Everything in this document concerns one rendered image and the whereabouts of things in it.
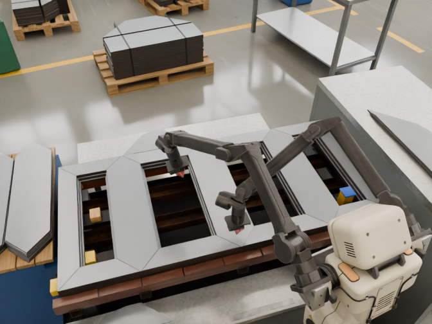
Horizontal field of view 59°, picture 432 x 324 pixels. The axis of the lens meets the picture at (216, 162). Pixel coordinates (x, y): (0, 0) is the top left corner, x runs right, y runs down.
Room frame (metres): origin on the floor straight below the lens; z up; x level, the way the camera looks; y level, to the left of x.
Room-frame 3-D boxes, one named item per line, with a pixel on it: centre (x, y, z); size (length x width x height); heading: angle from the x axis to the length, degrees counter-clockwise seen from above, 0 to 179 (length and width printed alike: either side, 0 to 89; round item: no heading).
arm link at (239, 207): (1.04, -0.09, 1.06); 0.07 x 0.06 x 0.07; 62
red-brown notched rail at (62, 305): (0.96, -0.12, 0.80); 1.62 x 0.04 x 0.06; 107
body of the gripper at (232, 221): (1.04, -0.10, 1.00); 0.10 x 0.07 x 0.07; 106
